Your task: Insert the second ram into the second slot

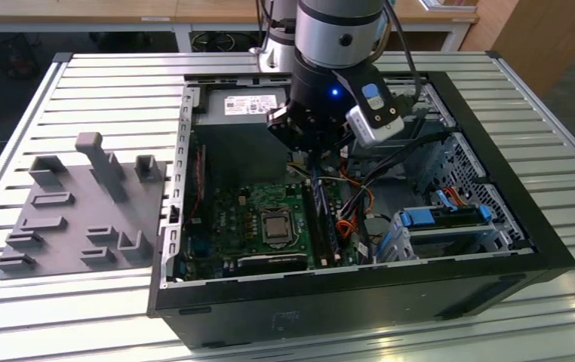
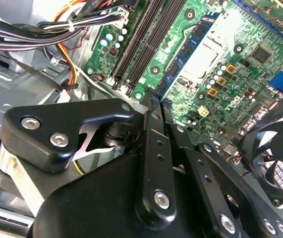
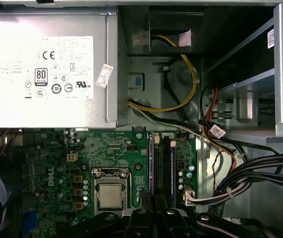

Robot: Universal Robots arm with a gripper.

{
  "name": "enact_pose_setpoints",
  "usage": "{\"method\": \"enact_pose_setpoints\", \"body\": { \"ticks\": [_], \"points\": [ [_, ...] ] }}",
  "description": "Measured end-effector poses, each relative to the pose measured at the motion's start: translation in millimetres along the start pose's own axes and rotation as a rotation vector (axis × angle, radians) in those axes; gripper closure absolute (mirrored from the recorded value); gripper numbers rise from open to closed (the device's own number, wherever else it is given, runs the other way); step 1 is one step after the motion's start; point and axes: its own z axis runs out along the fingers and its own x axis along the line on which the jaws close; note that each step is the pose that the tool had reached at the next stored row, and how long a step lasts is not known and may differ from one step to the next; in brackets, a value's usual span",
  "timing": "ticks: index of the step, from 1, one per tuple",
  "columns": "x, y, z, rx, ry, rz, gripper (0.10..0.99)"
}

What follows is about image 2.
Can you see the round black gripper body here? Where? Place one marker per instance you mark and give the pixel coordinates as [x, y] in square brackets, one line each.
[101, 205]

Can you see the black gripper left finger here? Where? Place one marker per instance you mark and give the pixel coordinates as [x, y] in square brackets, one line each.
[44, 129]

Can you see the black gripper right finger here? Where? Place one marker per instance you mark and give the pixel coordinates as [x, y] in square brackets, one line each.
[208, 171]

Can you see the blue RAM stick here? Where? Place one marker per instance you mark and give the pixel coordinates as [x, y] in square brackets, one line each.
[181, 59]

